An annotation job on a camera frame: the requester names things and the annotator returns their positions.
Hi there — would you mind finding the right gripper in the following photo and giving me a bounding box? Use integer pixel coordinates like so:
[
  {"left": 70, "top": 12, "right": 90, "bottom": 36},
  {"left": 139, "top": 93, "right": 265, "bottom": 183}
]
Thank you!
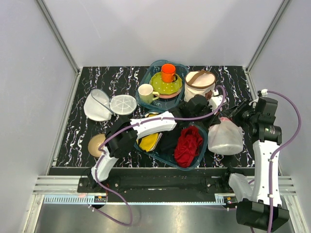
[{"left": 222, "top": 98, "right": 259, "bottom": 128}]

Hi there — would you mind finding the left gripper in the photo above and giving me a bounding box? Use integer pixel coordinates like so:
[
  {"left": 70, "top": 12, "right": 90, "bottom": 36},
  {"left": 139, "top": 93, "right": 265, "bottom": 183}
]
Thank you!
[{"left": 190, "top": 102, "right": 220, "bottom": 129}]

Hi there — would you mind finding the white mesh pink-zipper laundry bag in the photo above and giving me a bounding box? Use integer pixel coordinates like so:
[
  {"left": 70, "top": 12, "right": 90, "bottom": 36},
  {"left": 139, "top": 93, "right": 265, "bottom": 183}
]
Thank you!
[{"left": 208, "top": 117, "right": 243, "bottom": 155}]

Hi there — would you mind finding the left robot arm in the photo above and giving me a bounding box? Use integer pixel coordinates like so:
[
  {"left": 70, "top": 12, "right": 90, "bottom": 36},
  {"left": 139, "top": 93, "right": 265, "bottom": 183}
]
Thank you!
[{"left": 87, "top": 95, "right": 225, "bottom": 192}]

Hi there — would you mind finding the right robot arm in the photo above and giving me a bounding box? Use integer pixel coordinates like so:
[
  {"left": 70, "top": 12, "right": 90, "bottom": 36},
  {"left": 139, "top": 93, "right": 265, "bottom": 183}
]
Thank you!
[{"left": 220, "top": 97, "right": 290, "bottom": 233}]

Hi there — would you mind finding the beige brown-trimmed round bag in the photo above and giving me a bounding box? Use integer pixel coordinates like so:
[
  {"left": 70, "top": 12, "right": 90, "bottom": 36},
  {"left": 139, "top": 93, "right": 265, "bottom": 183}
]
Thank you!
[{"left": 184, "top": 70, "right": 216, "bottom": 102}]

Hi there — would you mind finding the yellow and black bra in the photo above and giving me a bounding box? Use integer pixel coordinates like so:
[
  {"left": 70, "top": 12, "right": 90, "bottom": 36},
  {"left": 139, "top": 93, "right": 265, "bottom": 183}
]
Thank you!
[{"left": 136, "top": 113, "right": 163, "bottom": 153}]

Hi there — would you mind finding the white mesh grey-trimmed laundry bag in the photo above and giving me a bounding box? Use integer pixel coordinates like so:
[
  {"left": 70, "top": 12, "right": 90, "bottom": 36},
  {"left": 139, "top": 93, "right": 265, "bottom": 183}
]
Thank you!
[{"left": 84, "top": 89, "right": 138, "bottom": 122}]

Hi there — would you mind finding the red garment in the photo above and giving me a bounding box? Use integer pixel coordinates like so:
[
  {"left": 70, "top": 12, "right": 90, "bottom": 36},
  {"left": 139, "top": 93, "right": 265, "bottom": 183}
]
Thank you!
[{"left": 174, "top": 125, "right": 203, "bottom": 168}]

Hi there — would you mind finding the teal tray with clothes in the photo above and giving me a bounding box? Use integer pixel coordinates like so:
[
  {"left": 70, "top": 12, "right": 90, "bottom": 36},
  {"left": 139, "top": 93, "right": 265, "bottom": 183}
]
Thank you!
[{"left": 135, "top": 111, "right": 207, "bottom": 171}]

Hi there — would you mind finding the black garment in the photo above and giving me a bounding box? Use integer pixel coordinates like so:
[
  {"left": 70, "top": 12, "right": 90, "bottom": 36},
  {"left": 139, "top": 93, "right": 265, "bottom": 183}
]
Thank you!
[{"left": 157, "top": 128, "right": 182, "bottom": 156}]

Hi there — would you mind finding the pink plate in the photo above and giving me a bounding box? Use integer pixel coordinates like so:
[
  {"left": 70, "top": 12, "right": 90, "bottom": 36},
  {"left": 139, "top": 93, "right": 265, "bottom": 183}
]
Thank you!
[{"left": 159, "top": 88, "right": 182, "bottom": 99}]

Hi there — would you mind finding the green polka dot plate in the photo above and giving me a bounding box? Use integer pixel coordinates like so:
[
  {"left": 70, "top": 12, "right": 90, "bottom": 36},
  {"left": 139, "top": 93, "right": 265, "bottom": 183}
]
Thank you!
[{"left": 149, "top": 72, "right": 183, "bottom": 95}]

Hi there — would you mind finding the teal tray with dishes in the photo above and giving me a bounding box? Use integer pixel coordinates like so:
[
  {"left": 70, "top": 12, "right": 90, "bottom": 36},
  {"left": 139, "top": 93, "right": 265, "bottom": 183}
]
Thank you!
[{"left": 135, "top": 60, "right": 189, "bottom": 111}]

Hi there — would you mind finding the orange cup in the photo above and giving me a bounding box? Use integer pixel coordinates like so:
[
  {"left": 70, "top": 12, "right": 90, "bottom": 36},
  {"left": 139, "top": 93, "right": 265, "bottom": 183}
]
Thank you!
[{"left": 161, "top": 64, "right": 177, "bottom": 83}]

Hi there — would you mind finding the pale green mug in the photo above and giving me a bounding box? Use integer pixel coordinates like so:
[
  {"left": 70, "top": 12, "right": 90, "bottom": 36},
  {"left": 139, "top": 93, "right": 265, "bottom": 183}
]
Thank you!
[{"left": 138, "top": 83, "right": 159, "bottom": 104}]

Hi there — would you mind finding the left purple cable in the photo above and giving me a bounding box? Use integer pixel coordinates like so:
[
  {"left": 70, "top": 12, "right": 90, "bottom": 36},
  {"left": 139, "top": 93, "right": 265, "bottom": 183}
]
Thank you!
[{"left": 93, "top": 84, "right": 228, "bottom": 226}]

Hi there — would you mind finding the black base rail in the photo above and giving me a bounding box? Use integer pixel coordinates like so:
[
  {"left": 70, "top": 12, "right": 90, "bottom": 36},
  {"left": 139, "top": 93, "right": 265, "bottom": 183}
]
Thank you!
[{"left": 47, "top": 167, "right": 255, "bottom": 203}]

